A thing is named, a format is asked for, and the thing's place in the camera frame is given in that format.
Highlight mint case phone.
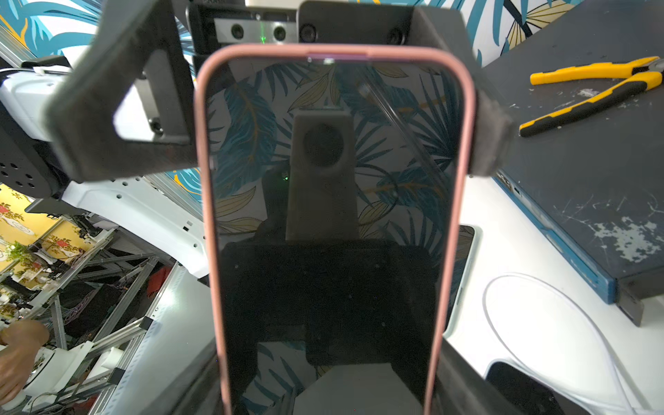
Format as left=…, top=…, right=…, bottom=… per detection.
left=444, top=225, right=482, bottom=337

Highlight dark grey network switch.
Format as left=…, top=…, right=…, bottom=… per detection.
left=484, top=1, right=663, bottom=325

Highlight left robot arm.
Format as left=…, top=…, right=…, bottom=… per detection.
left=1, top=1, right=532, bottom=277

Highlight yellow black pliers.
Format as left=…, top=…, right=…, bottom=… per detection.
left=519, top=56, right=663, bottom=138

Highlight light blue case phone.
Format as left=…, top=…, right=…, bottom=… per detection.
left=486, top=361, right=590, bottom=415

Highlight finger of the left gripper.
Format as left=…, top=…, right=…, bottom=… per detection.
left=297, top=1, right=516, bottom=177

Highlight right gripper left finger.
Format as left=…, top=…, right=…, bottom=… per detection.
left=140, top=341, right=218, bottom=415

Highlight person hand outside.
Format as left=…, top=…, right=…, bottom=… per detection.
left=1, top=319, right=49, bottom=405

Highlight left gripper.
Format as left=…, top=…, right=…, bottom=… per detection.
left=43, top=1, right=298, bottom=182

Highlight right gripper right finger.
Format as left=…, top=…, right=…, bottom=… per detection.
left=432, top=339, right=522, bottom=415

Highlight aluminium frame rail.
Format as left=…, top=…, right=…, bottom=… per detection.
left=90, top=265, right=214, bottom=414

